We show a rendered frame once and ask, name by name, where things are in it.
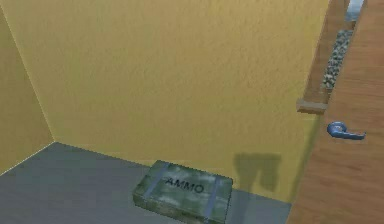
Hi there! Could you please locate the brown wooden room door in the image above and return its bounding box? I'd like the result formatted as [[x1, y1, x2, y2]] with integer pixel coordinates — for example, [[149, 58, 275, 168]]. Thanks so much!
[[285, 0, 384, 224]]

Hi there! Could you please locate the green ammunition crate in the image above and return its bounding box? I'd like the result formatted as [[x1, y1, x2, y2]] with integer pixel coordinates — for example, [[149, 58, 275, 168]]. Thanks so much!
[[131, 159, 234, 224]]

